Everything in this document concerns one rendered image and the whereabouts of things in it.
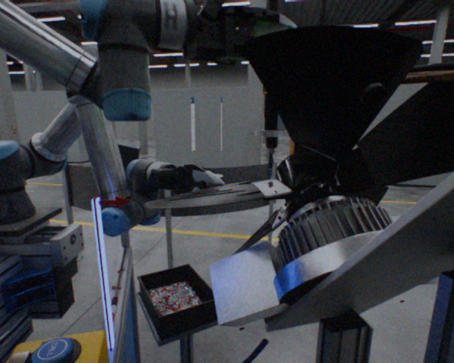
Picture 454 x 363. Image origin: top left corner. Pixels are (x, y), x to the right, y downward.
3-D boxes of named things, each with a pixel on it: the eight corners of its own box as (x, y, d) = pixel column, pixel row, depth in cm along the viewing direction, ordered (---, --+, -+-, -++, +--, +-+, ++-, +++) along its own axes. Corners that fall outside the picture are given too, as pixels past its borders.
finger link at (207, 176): (237, 171, 68) (207, 169, 74) (221, 172, 64) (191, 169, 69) (236, 184, 69) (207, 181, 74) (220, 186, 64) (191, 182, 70)
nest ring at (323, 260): (373, 296, 65) (365, 280, 67) (472, 243, 44) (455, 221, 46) (262, 315, 59) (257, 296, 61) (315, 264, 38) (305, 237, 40)
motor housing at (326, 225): (370, 295, 63) (345, 241, 70) (452, 250, 45) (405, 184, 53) (274, 311, 58) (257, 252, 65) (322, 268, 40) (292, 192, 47)
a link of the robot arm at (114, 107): (141, 121, 55) (138, 60, 52) (159, 121, 45) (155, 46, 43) (97, 121, 51) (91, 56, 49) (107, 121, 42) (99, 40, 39)
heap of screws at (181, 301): (214, 318, 77) (214, 308, 76) (163, 336, 70) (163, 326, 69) (187, 283, 93) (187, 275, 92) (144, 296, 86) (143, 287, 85)
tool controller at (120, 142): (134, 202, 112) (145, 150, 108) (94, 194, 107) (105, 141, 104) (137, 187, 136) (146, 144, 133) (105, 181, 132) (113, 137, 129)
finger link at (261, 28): (294, 54, 55) (249, 52, 52) (296, 21, 53) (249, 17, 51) (303, 51, 52) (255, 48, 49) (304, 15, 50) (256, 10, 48)
